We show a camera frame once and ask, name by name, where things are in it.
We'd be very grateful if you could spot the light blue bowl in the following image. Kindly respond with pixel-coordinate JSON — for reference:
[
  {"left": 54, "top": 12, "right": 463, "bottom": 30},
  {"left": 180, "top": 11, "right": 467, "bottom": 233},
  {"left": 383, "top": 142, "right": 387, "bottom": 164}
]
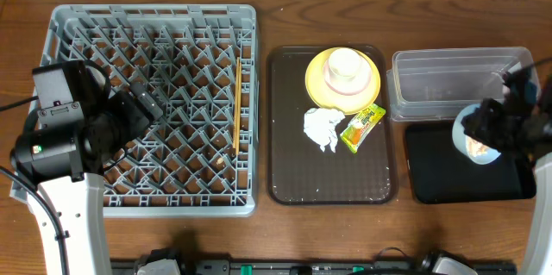
[{"left": 452, "top": 103, "right": 501, "bottom": 165}]

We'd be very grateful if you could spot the wooden chopstick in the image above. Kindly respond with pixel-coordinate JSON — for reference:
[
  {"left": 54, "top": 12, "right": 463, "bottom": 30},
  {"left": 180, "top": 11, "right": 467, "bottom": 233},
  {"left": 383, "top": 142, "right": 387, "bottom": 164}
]
[
  {"left": 235, "top": 57, "right": 242, "bottom": 156},
  {"left": 232, "top": 57, "right": 241, "bottom": 151}
]

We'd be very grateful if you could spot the white tissue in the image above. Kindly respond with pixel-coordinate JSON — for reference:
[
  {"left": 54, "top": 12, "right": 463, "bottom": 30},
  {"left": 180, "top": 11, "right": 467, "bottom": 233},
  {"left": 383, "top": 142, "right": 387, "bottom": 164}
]
[{"left": 304, "top": 108, "right": 345, "bottom": 153}]

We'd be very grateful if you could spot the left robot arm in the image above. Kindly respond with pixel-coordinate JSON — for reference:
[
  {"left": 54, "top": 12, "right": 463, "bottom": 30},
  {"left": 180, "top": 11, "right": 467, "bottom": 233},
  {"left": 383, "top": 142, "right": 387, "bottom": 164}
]
[{"left": 11, "top": 83, "right": 163, "bottom": 274}]

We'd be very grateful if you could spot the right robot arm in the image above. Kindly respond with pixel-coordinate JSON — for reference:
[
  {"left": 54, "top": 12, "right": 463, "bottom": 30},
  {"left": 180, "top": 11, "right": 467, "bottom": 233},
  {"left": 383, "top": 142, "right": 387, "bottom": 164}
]
[{"left": 455, "top": 99, "right": 551, "bottom": 275}]

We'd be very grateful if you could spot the grey plastic dishwasher rack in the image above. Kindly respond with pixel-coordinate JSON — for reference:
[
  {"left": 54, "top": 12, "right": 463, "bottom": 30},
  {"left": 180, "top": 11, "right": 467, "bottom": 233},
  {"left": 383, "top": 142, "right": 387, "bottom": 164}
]
[{"left": 8, "top": 3, "right": 259, "bottom": 219}]

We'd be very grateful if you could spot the black rectangular tray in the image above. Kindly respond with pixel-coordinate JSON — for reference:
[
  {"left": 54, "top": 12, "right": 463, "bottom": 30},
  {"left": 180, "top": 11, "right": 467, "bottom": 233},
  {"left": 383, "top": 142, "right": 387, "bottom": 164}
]
[{"left": 405, "top": 122, "right": 536, "bottom": 204}]

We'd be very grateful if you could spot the clear plastic bin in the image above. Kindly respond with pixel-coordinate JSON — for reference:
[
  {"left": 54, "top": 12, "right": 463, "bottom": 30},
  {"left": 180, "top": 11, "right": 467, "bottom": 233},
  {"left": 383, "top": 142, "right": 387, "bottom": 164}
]
[{"left": 386, "top": 47, "right": 533, "bottom": 122}]

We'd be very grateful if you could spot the yellow green snack wrapper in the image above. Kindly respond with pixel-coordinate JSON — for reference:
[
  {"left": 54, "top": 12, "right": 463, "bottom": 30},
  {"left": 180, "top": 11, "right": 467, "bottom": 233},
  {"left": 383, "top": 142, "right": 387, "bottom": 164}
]
[{"left": 340, "top": 103, "right": 386, "bottom": 153}]

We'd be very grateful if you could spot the pink shallow bowl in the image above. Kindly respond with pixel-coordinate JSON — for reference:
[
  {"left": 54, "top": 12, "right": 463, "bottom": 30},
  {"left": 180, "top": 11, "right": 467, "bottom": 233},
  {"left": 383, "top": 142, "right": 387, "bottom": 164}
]
[{"left": 323, "top": 58, "right": 373, "bottom": 96}]

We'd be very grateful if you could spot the yellow round plate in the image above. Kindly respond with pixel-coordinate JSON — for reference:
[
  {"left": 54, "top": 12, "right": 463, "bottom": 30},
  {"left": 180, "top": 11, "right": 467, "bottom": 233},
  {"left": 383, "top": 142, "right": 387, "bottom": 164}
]
[{"left": 304, "top": 47, "right": 381, "bottom": 115}]

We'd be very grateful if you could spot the dark brown serving tray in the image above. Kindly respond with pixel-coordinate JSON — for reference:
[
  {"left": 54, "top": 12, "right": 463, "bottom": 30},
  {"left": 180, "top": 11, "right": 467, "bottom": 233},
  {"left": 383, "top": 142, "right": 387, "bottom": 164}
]
[{"left": 267, "top": 46, "right": 396, "bottom": 205}]

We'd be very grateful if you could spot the white cup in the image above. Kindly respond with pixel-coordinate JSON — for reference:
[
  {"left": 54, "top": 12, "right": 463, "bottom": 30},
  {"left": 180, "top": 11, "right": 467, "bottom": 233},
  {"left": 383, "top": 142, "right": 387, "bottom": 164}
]
[{"left": 326, "top": 47, "right": 370, "bottom": 84}]

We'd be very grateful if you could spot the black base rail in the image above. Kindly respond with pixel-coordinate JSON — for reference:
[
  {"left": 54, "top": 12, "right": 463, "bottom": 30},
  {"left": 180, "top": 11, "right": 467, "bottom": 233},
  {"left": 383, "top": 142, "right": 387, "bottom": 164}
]
[{"left": 111, "top": 259, "right": 518, "bottom": 275}]

